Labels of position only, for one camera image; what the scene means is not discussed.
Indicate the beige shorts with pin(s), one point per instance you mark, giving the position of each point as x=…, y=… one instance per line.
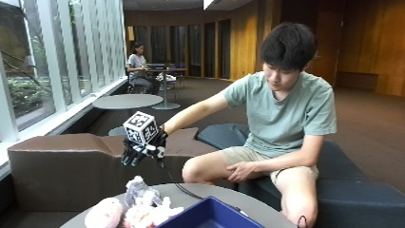
x=247, y=155

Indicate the small grey round stool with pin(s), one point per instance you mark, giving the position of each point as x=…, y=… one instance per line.
x=116, y=131

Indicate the white marker cube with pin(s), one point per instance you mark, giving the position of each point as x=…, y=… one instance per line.
x=140, y=126

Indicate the grey plush toy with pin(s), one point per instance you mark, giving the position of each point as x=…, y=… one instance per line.
x=139, y=190

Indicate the blue plastic tray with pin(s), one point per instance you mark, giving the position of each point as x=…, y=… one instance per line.
x=211, y=215

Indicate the brown upholstered bench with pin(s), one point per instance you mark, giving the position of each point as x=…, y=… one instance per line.
x=67, y=171

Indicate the grey round table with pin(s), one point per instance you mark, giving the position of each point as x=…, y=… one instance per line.
x=127, y=101

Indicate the the person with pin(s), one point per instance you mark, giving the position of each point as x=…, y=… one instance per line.
x=279, y=120

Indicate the round pink plush toy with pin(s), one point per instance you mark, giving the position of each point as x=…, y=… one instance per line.
x=103, y=213

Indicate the green t-shirt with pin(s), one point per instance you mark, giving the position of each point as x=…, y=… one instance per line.
x=287, y=117

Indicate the dark chair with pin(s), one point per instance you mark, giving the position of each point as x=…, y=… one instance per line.
x=177, y=80

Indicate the white bag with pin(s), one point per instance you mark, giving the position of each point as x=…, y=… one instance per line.
x=165, y=77

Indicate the dark grey upholstered seat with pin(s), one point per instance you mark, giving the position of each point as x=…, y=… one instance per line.
x=359, y=199

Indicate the ceiling light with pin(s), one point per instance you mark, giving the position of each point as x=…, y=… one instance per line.
x=208, y=3

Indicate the pedestal table with dark top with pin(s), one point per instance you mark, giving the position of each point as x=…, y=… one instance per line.
x=165, y=88

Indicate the white window frame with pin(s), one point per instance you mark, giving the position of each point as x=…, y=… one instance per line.
x=59, y=60

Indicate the wooden wall bench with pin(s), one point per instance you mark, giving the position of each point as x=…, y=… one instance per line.
x=356, y=80

